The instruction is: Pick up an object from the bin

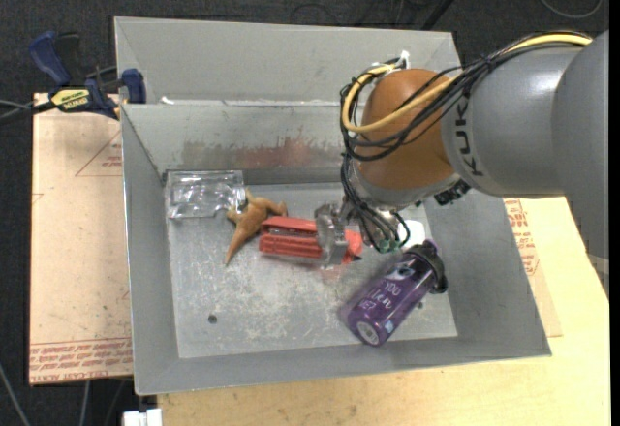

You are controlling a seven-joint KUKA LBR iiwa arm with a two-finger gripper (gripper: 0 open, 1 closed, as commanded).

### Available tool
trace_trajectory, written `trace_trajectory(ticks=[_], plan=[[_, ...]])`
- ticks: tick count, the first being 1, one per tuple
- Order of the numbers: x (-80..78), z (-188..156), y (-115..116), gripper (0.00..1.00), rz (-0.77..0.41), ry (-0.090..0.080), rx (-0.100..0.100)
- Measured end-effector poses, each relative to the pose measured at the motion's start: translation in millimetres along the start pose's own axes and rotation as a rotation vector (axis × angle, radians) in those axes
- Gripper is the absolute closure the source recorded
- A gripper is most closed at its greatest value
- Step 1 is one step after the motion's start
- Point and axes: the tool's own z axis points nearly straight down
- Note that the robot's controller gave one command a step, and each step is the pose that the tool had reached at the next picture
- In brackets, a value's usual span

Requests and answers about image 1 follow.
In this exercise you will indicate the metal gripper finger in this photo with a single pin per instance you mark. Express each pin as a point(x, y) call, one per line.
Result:
point(338, 251)
point(325, 223)

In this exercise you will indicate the red block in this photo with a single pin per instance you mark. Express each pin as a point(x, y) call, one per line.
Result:
point(289, 240)

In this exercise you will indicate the purple bottle with black cap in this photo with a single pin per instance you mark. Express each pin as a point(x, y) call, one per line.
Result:
point(387, 303)

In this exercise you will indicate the orange-brown toy dinosaur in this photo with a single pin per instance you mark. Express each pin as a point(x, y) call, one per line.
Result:
point(252, 220)

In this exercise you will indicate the grey metal bin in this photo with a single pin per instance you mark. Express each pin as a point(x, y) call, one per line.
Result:
point(271, 298)

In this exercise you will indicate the clear glass dish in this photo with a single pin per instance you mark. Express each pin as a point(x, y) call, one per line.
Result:
point(203, 194)

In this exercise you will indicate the brown cardboard board red print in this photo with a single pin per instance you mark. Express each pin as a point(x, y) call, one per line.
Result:
point(77, 240)

